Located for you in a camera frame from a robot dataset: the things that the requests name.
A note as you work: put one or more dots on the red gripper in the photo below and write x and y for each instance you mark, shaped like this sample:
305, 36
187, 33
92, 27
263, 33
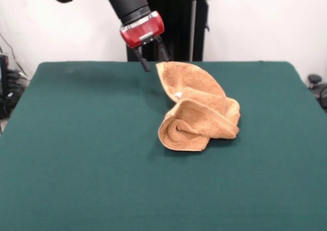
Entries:
143, 33

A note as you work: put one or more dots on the tan terry cloth towel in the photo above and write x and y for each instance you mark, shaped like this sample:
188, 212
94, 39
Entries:
196, 80

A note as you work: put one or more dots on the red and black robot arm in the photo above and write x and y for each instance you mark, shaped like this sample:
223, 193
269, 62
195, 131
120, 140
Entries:
127, 1

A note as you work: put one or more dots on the dark green table cloth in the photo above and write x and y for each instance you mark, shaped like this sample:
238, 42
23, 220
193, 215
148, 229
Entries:
178, 190

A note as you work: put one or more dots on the black electronics box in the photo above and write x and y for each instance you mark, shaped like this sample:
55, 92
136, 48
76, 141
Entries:
3, 70

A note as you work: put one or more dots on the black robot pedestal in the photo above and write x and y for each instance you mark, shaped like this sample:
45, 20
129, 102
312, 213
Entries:
200, 36

